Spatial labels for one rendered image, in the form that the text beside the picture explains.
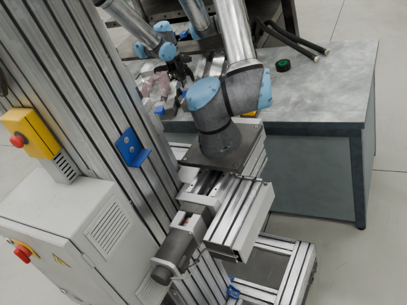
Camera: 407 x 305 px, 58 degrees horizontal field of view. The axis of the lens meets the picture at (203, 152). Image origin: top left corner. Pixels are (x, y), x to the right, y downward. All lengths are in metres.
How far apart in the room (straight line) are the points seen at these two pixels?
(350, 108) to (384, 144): 1.05
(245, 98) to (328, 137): 0.73
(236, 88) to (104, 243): 0.57
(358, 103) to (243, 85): 0.73
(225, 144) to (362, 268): 1.16
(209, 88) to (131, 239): 0.49
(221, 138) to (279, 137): 0.67
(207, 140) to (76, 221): 0.48
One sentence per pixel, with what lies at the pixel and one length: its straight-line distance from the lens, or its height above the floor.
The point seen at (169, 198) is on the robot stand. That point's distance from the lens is 1.26.
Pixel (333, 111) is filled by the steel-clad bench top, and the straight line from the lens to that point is 1.68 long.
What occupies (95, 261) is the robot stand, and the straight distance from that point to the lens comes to 1.00.
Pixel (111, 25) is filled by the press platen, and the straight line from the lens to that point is 3.02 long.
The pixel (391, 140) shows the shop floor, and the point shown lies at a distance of 2.73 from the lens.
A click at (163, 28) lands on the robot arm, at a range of 1.68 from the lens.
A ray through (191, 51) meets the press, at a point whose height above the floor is 0.78.
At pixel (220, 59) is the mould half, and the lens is 2.05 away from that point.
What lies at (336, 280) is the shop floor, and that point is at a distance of 2.07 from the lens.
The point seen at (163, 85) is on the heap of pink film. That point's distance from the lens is 2.05.
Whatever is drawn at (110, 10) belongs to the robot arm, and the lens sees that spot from 1.44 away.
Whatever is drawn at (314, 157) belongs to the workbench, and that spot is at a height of 0.54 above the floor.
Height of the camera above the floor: 1.80
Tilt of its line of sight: 38 degrees down
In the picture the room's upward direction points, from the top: 22 degrees counter-clockwise
